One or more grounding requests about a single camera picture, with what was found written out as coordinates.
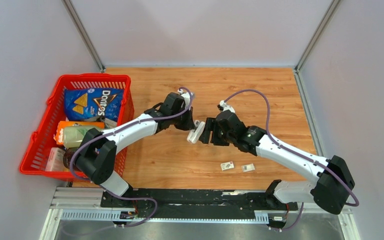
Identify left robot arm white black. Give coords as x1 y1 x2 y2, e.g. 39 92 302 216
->
69 87 205 208

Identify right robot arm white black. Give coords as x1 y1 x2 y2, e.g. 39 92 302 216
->
198 110 355 215

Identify dark jar with white lid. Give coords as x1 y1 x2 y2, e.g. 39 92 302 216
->
62 147 78 170

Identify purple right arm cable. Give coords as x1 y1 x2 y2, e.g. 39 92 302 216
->
221 88 360 231

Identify red plastic shopping basket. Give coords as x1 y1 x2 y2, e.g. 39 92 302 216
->
19 73 135 182

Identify blue Doritos chip bag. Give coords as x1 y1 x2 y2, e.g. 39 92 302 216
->
63 88 124 122

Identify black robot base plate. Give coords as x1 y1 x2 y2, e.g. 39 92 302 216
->
100 188 299 220

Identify small clear staple box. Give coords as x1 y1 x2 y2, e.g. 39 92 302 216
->
241 163 256 173

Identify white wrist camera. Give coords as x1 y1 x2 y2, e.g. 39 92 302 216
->
217 100 236 113
177 87 195 109

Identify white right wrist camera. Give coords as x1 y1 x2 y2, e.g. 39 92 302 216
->
217 100 236 113

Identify clear pink plastic package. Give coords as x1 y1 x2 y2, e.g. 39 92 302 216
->
45 147 65 172

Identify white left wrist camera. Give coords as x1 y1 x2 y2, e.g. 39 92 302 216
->
177 87 195 109

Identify aluminium frame rail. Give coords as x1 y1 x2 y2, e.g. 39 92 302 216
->
38 186 362 240

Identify white staple box red label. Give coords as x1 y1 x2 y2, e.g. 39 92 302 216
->
220 161 235 171

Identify orange Gillette package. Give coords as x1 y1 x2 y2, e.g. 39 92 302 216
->
54 121 105 149

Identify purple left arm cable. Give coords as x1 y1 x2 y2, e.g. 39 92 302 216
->
68 86 195 228

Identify pale green lotion bottle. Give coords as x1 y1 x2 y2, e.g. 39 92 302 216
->
62 125 95 149

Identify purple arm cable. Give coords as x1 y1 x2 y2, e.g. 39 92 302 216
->
221 88 360 231
68 86 195 228

